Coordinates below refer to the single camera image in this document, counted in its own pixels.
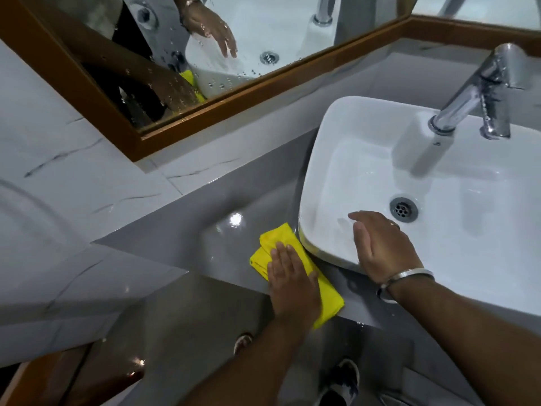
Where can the white ceramic sink basin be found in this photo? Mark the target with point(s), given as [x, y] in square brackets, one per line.
[465, 232]

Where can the chrome faucet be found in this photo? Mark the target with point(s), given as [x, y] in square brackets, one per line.
[477, 90]

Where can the person's left shoe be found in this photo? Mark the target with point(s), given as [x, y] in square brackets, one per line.
[243, 343]

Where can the person's right hand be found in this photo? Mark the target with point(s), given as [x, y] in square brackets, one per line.
[386, 249]

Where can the person's right forearm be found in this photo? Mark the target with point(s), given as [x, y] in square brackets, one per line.
[473, 338]

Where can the yellow cleaning cloth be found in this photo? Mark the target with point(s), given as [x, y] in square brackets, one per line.
[279, 243]

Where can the person's left little finger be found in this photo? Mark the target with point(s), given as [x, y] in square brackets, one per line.
[271, 268]

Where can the person's shoe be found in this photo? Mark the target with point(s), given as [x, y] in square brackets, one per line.
[243, 343]
[344, 382]

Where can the brown wooden cabinet panel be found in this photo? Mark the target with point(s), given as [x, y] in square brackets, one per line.
[50, 378]

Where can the wooden framed mirror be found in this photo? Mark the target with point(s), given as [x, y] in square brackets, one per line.
[262, 86]
[477, 29]

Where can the person's left forearm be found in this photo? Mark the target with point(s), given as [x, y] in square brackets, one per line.
[258, 367]

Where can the metal sink drain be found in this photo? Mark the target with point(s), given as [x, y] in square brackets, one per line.
[403, 210]

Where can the person's left middle finger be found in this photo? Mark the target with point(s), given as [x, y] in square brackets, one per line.
[291, 257]

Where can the person's right shoe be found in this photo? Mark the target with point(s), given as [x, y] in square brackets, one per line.
[344, 382]

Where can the person's left thumb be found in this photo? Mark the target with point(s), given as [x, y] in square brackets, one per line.
[315, 279]

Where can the person's left hand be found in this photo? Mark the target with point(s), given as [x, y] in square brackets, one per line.
[293, 295]

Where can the person's right thumb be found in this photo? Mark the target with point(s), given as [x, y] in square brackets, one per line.
[361, 243]

